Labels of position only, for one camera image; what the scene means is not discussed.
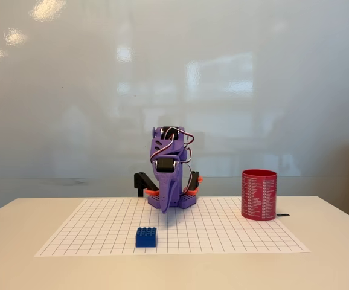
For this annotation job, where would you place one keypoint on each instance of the small flat black object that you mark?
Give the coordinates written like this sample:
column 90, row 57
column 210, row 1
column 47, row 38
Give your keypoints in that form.
column 283, row 215

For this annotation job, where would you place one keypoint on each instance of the black clamp with orange knob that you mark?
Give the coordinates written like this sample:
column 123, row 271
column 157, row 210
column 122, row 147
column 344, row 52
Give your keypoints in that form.
column 195, row 181

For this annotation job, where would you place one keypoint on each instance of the purple gripper black servo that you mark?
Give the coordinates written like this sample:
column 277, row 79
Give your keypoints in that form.
column 166, row 185

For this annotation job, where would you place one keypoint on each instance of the red cup with white print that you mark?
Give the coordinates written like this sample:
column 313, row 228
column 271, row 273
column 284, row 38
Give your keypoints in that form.
column 259, row 194

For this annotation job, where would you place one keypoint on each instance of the white grid paper sheet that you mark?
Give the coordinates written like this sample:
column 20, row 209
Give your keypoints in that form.
column 210, row 229

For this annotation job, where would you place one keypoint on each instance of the purple robot arm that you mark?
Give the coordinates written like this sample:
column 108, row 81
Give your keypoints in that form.
column 177, row 145

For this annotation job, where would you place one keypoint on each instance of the black clamp with orange pad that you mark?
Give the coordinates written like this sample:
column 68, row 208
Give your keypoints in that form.
column 142, row 180

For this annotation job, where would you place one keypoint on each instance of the blue toy brick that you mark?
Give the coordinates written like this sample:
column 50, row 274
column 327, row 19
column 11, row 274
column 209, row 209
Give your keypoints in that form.
column 146, row 237

